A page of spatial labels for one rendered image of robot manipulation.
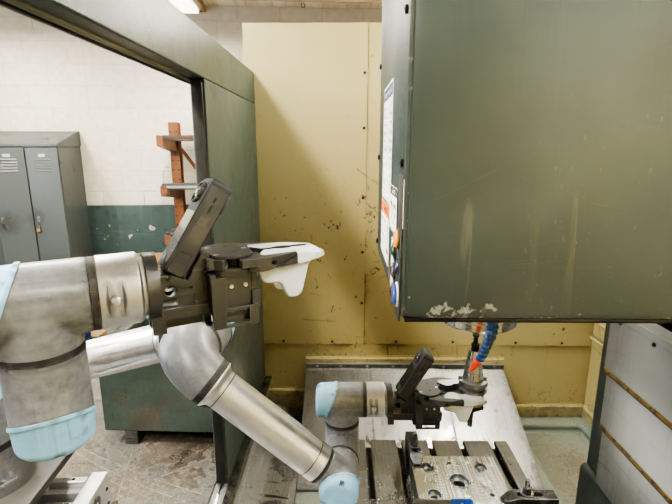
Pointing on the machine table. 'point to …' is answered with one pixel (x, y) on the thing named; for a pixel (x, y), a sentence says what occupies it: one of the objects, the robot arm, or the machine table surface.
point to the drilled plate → (458, 479)
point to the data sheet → (387, 140)
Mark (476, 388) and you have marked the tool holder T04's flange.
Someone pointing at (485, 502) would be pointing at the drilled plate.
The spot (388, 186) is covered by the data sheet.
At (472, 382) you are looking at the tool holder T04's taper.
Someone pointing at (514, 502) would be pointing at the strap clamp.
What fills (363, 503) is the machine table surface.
